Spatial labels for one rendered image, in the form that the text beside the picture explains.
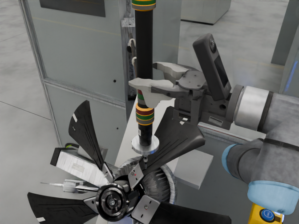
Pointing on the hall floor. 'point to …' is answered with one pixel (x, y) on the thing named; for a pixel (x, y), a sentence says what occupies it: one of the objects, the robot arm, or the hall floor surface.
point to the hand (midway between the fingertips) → (143, 70)
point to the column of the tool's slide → (126, 61)
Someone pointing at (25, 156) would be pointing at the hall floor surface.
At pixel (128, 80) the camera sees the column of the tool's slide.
